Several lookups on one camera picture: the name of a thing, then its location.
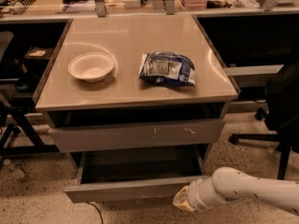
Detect black cable on floor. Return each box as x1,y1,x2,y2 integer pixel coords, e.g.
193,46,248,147
86,202,105,224

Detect grey drawer cabinet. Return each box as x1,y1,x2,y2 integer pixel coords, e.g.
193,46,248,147
33,14,241,173

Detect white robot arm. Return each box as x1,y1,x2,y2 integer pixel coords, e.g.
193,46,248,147
173,167,299,216

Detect clear plastic bottle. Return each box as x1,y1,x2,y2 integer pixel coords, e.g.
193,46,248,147
3,159,26,181

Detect grey top drawer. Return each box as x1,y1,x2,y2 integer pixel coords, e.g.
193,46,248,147
50,119,224,152

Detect white paper bowl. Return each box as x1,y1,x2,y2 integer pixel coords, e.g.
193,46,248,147
67,52,115,83

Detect black office chair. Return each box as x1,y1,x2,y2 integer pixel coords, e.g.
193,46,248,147
229,61,299,180

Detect blue chip bag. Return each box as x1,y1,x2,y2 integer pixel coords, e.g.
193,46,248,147
138,51,195,88

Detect black stool left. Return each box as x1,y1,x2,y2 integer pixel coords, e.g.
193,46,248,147
0,31,60,157

